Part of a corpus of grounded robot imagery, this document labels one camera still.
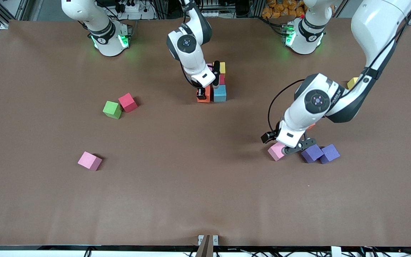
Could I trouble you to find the white power strip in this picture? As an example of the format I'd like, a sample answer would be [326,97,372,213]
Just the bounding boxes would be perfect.
[118,2,145,13]

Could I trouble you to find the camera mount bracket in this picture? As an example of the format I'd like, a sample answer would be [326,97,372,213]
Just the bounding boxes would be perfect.
[196,234,219,257]

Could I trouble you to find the green foam cube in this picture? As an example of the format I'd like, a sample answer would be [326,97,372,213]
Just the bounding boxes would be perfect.
[102,101,123,119]

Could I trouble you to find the black equipment rack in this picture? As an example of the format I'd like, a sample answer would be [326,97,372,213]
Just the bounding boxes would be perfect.
[213,0,259,18]

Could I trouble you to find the purple foam cube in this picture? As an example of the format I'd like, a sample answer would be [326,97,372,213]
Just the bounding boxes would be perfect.
[320,144,341,165]
[301,144,324,163]

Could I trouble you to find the blue foam cube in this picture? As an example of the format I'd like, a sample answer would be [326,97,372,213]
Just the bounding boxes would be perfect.
[213,85,227,103]

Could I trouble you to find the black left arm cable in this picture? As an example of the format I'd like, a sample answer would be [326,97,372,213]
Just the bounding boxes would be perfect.
[268,79,305,133]

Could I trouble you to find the orange mesh bags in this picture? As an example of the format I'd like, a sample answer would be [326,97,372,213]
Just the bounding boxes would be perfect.
[262,0,306,19]

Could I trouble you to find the brown table cover mat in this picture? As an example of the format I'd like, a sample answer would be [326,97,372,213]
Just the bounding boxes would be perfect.
[0,18,411,247]

